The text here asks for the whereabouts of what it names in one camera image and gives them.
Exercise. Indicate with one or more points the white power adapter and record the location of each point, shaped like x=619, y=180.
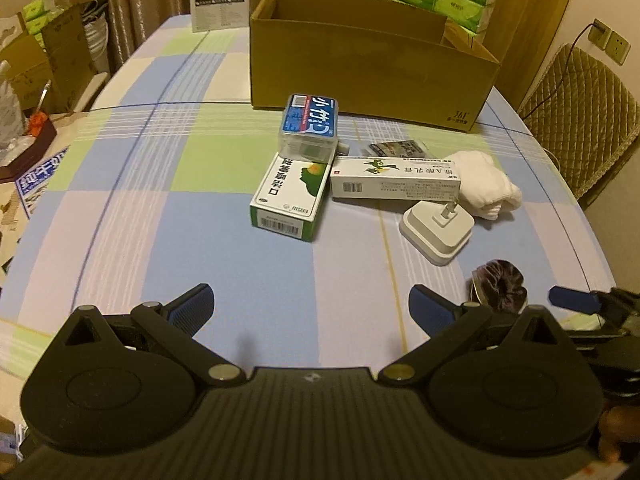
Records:
x=438, y=231

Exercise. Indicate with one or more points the wall power socket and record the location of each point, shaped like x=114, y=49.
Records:
x=616, y=47

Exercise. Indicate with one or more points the brown cardboard carton on floor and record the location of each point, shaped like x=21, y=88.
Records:
x=65, y=60

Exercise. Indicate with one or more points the quilted brown chair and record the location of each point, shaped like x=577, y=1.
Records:
x=585, y=117

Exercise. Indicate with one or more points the white socks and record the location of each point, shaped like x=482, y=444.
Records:
x=485, y=190

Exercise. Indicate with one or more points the long white ointment box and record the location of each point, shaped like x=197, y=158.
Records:
x=394, y=178

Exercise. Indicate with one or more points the green white medicine box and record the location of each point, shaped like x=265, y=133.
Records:
x=289, y=199

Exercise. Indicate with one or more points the clear blue floss box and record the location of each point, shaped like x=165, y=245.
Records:
x=308, y=131

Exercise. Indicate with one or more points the flat blue milk carton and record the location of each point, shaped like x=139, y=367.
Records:
x=31, y=185

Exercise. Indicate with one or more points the checkered bed sheet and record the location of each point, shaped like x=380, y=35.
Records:
x=153, y=197

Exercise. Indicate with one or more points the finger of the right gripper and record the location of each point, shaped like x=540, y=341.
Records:
x=574, y=300

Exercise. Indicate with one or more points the brown cardboard box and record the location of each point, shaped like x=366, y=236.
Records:
x=377, y=58

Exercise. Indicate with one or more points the stacked white bowls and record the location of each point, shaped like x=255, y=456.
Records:
x=97, y=37

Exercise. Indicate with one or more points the black usb stick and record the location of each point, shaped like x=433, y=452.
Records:
x=342, y=149

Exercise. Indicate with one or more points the dark wooden tray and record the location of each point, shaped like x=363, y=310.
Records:
x=30, y=154

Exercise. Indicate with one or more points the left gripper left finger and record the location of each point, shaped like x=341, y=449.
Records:
x=171, y=327

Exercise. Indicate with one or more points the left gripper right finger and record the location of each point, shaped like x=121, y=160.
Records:
x=450, y=328

